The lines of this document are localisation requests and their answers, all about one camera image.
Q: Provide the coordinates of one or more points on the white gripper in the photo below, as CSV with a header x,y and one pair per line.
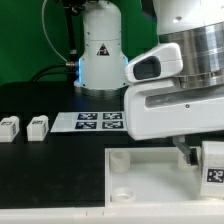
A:
x,y
160,109

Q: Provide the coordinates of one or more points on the white square tabletop tray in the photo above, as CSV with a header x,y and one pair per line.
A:
x,y
151,175

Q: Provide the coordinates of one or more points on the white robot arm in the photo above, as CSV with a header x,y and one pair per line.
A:
x,y
197,26

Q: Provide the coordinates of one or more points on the white marker sheet with tags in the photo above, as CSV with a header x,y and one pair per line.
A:
x,y
89,121

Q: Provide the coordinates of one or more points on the white front rail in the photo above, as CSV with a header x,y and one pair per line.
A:
x,y
199,212

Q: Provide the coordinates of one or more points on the wrist camera housing white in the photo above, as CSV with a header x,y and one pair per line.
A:
x,y
162,61

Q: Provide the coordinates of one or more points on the black pole with cables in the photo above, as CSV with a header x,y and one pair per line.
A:
x,y
71,8

